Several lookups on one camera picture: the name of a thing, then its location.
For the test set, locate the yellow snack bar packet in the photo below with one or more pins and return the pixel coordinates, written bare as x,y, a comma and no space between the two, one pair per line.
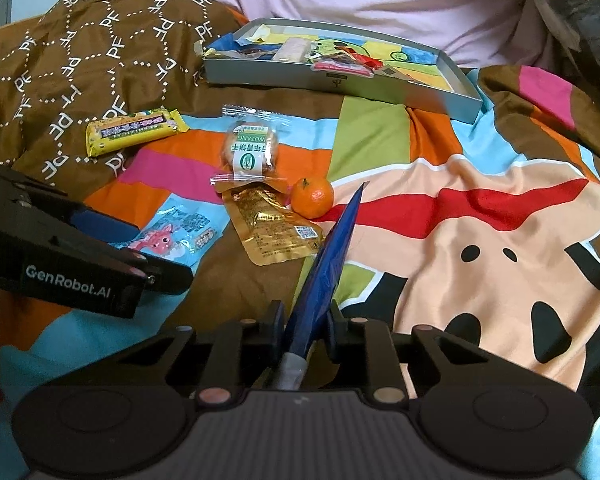
132,131

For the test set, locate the beige rice cracker packet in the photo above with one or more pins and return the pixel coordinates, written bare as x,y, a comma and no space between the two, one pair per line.
292,50

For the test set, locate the clear plastic bag of clothes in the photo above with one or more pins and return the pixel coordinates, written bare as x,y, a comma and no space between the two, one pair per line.
580,10

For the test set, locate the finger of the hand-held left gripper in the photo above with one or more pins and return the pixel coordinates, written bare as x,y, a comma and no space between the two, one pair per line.
100,224
172,280

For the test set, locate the brown printed blanket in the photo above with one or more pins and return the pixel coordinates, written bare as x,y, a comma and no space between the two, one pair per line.
80,60

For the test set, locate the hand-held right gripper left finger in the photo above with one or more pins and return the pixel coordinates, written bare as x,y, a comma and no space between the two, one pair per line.
275,327

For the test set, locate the gold foil snack packet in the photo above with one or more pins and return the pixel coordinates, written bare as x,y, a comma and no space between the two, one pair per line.
270,227

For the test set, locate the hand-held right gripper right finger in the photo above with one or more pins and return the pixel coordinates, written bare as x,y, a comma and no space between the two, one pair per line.
336,330

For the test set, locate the light blue snack packet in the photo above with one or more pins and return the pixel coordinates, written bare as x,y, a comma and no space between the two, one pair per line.
180,230

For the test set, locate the long dark blue packet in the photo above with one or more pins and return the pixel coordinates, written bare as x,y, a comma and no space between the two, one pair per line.
325,270

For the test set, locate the clear brown nut bar packet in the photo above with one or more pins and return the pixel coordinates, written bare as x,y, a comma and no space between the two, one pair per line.
394,72

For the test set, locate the red snack packet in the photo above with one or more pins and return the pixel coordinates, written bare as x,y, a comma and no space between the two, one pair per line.
345,63

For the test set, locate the colourful cartoon blanket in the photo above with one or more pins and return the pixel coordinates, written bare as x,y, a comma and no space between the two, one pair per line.
480,200

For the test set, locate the grey shallow cardboard box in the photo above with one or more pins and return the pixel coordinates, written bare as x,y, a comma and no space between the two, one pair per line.
330,87

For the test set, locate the clear round biscuit packet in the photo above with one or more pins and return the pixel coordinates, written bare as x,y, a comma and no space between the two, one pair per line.
250,152

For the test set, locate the mandarin orange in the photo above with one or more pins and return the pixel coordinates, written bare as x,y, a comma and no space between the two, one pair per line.
312,198

